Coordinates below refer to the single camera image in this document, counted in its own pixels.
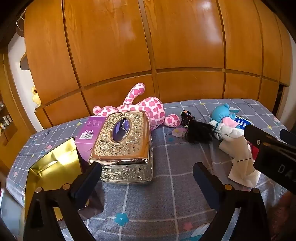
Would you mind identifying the wire clothes hanger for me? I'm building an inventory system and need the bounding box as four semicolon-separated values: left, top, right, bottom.
16;11;26;33

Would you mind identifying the gold foil bag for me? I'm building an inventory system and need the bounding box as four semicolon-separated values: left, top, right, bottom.
24;137;103;220

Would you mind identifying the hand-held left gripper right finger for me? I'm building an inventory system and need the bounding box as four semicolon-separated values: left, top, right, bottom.
193;162;272;241

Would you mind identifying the red plush item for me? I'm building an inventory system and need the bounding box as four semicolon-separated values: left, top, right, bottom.
248;142;260;160

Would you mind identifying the yellow plush toy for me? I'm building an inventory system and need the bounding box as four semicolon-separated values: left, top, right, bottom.
31;86;42;105

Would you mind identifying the black beaded hair tie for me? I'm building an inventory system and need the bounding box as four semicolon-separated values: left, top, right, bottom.
180;111;196;128

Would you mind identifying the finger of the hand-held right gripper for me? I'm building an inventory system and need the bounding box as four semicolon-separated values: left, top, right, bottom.
279;129;296;146
244;125;287;151

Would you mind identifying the purple tissue carton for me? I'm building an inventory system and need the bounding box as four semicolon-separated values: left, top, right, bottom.
77;116;109;158

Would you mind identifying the person's patterned clothing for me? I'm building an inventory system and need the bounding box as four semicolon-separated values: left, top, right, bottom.
269;191;296;241

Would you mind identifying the blue plush toy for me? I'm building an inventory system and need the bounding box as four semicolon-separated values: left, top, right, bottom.
209;104;240;129

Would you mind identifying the wooden wardrobe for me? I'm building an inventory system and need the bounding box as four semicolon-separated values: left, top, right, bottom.
23;0;292;127

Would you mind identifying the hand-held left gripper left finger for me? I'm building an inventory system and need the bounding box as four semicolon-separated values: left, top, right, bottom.
23;162;102;241

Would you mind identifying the grey plaid bed sheet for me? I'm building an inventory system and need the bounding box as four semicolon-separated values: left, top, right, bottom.
6;98;296;241

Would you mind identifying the black hair wig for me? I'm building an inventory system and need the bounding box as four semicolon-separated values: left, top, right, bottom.
185;122;216;144

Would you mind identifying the ornate gold tissue box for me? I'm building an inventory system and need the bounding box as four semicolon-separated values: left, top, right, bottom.
89;111;153;186

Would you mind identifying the wooden shelf unit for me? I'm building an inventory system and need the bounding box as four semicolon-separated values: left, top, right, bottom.
0;53;30;163

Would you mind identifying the blue tissue packet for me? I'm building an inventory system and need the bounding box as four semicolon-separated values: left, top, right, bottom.
235;116;253;130

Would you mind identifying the pink spotted giraffe plush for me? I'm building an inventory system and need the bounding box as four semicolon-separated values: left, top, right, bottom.
92;83;182;132

